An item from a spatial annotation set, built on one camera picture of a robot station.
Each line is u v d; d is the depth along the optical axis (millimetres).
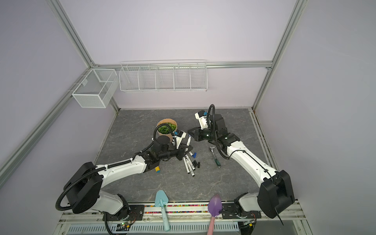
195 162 910
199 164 906
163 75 976
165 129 961
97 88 988
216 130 604
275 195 405
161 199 760
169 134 915
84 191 422
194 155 938
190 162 910
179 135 711
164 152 652
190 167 888
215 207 756
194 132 725
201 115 694
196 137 680
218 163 897
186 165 891
